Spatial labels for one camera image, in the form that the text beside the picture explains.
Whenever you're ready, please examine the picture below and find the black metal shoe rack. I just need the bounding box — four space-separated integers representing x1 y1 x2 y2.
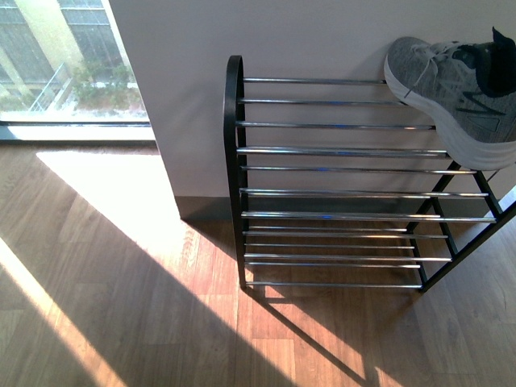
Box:
223 56 515 291

